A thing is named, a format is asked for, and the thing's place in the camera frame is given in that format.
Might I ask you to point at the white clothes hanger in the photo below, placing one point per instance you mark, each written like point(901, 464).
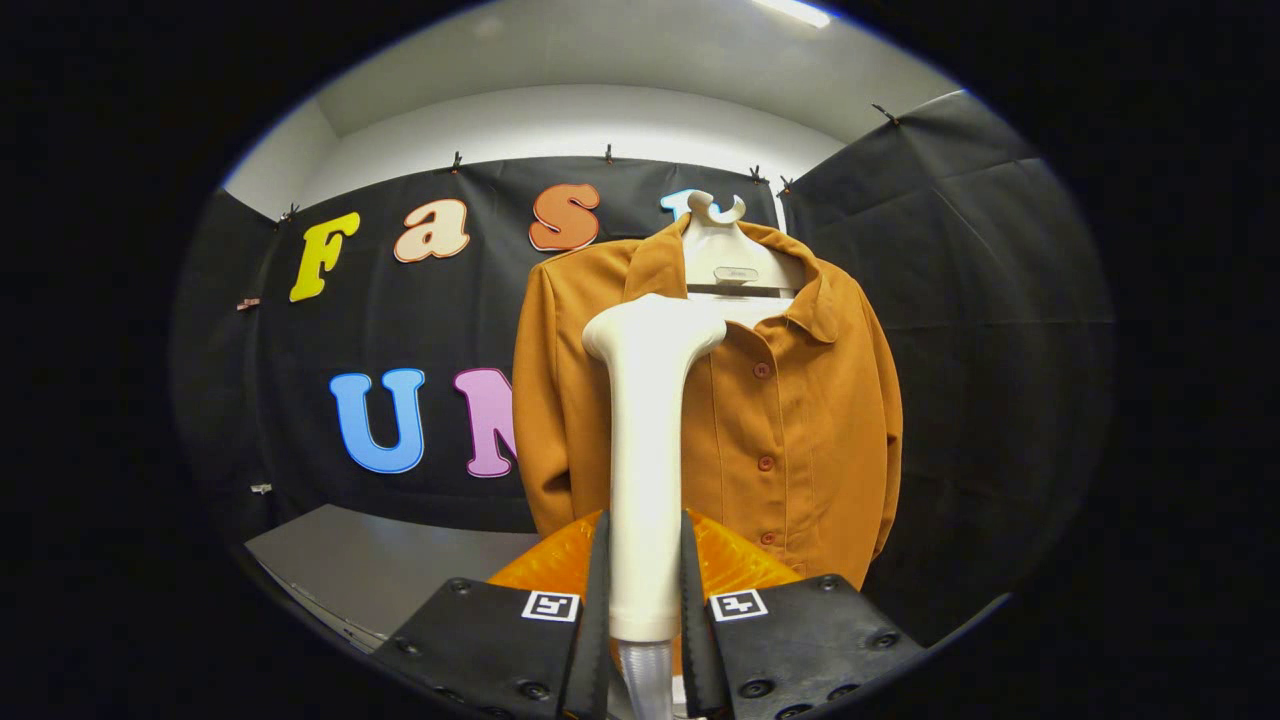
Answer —
point(725, 250)

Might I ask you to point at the ceiling light panel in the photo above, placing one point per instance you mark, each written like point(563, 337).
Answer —
point(795, 12)

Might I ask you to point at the white garment steamer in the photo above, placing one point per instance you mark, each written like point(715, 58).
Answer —
point(645, 480)

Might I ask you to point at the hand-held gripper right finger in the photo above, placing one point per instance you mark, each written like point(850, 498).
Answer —
point(692, 650)

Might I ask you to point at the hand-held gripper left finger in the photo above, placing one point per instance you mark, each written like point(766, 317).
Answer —
point(598, 640)

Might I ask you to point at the grey cabinet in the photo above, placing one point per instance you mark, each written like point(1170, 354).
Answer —
point(400, 570)

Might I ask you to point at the black backdrop cloth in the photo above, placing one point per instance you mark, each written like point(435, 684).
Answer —
point(1000, 400)

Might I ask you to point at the orange-brown button shirt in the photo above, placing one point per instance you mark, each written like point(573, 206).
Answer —
point(800, 430)

